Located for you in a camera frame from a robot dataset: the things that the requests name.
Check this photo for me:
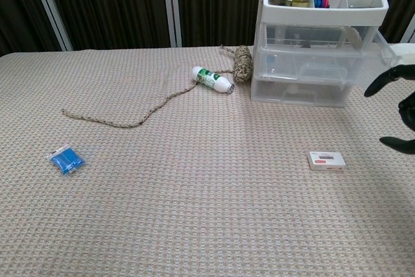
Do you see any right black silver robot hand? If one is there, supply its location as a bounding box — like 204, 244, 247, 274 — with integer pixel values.
363, 64, 415, 154

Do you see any small white box red label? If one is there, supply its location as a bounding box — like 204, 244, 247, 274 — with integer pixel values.
306, 151, 346, 172

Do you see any clear plastic drawer with handle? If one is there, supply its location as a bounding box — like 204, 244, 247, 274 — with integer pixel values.
257, 25, 402, 87
251, 77, 351, 108

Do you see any clear plastic drawer organizer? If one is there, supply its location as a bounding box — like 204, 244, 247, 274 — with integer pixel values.
250, 0, 390, 108

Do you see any beige curved item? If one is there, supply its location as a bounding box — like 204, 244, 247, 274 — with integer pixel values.
346, 26, 363, 51

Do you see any white green cylindrical bottle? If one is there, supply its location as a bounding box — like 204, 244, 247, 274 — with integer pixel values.
191, 66, 235, 94

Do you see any beige woven tablecloth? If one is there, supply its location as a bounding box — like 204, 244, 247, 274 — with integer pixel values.
0, 45, 415, 277

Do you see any blue plastic packet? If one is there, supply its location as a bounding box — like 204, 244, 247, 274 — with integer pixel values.
45, 143, 87, 177

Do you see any grey aluminium frame post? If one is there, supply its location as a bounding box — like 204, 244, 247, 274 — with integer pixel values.
401, 14, 415, 43
27, 0, 73, 52
161, 0, 183, 48

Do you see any brown braided rope bundle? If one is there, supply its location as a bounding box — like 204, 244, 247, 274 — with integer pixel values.
61, 44, 254, 129

